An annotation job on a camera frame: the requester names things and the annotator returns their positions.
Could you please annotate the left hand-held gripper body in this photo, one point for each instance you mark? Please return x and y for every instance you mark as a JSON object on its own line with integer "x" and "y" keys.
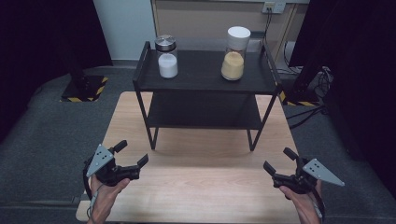
{"x": 107, "y": 171}

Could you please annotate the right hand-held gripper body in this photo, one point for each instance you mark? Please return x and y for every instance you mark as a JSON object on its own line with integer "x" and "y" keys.
{"x": 306, "y": 177}

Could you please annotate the black two-tier shelf rack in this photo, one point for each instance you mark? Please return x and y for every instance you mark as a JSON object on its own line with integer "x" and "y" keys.
{"x": 205, "y": 84}

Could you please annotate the glass jar with metal lid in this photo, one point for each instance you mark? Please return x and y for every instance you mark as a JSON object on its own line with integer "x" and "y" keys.
{"x": 167, "y": 59}

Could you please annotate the glass jar with white lid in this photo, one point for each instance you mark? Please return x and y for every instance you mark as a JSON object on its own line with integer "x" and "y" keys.
{"x": 235, "y": 56}

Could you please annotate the person's left hand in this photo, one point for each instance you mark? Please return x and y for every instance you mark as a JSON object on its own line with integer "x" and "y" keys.
{"x": 106, "y": 199}

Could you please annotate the person's right hand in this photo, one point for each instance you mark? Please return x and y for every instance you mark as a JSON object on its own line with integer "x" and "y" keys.
{"x": 303, "y": 205}

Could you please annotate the striped-edge black stand base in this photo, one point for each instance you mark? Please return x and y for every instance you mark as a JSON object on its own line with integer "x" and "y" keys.
{"x": 84, "y": 90}
{"x": 300, "y": 98}

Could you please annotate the black curtain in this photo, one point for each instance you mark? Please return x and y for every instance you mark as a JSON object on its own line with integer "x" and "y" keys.
{"x": 358, "y": 77}
{"x": 46, "y": 46}

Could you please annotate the light wooden cabinet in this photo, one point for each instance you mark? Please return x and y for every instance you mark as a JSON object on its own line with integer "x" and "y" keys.
{"x": 199, "y": 18}

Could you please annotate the white wall outlet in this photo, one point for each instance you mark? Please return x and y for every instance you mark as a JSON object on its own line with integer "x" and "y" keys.
{"x": 273, "y": 6}

